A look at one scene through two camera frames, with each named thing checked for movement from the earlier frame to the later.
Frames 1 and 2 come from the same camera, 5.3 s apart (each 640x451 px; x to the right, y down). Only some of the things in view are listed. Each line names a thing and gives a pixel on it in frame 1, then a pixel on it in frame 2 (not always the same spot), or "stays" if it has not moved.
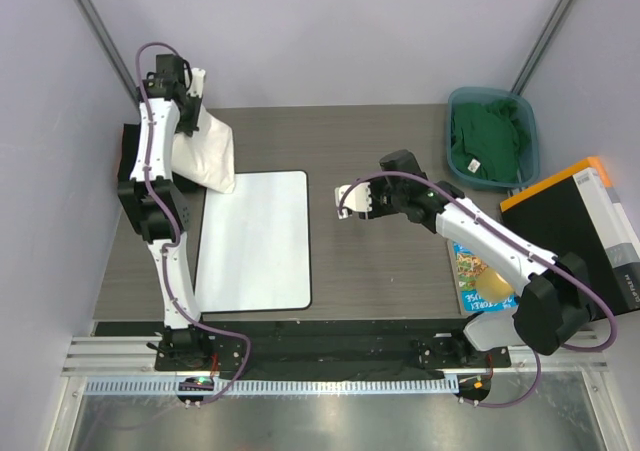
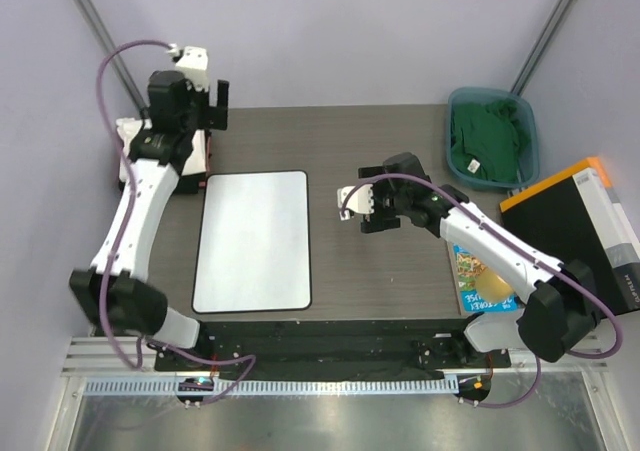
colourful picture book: (469, 265) stays
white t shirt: (207, 156) to (125, 129)
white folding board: (255, 245) stays
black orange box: (582, 214) stays
